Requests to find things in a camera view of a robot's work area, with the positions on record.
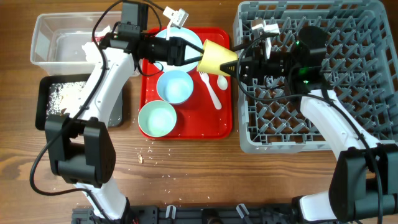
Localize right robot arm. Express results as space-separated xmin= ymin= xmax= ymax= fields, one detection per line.
xmin=220 ymin=26 xmax=397 ymax=223

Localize food scraps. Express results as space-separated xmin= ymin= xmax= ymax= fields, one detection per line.
xmin=46 ymin=81 xmax=86 ymax=115

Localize white napkin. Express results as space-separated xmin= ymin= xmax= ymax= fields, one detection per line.
xmin=81 ymin=26 xmax=111 ymax=63

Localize white plastic spoon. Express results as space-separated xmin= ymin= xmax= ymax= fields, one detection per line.
xmin=217 ymin=75 xmax=228 ymax=90

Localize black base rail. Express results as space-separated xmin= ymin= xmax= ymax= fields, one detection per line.
xmin=71 ymin=203 xmax=348 ymax=224

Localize light blue bowl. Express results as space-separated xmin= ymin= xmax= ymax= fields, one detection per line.
xmin=156 ymin=70 xmax=194 ymax=105

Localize light blue plate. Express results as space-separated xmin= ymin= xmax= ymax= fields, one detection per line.
xmin=154 ymin=27 xmax=203 ymax=73

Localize clear plastic waste bin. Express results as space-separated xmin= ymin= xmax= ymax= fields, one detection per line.
xmin=30 ymin=12 xmax=102 ymax=75

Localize grey dishwasher rack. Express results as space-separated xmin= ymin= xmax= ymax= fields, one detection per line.
xmin=233 ymin=1 xmax=397 ymax=153

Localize white plastic fork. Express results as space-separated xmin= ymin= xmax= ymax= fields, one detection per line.
xmin=199 ymin=72 xmax=222 ymax=110

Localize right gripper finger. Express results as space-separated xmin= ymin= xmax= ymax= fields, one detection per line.
xmin=231 ymin=42 xmax=261 ymax=52
xmin=220 ymin=60 xmax=246 ymax=77

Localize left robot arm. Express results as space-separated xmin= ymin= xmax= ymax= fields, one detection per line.
xmin=42 ymin=1 xmax=201 ymax=223

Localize yellow plastic cup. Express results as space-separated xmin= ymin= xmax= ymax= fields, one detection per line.
xmin=197 ymin=39 xmax=238 ymax=76

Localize red serving tray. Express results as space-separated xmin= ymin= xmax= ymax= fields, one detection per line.
xmin=139 ymin=27 xmax=233 ymax=140

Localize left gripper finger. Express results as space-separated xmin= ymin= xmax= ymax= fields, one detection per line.
xmin=185 ymin=42 xmax=204 ymax=54
xmin=182 ymin=56 xmax=203 ymax=65

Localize black food waste tray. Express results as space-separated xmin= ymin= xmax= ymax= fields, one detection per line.
xmin=35 ymin=72 xmax=124 ymax=131

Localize food crumb on table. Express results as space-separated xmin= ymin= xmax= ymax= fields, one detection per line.
xmin=138 ymin=154 xmax=144 ymax=164

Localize mint green bowl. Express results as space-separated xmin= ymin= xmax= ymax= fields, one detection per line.
xmin=138 ymin=100 xmax=177 ymax=138

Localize red sauce packet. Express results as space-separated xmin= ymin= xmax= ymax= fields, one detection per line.
xmin=91 ymin=36 xmax=104 ymax=43

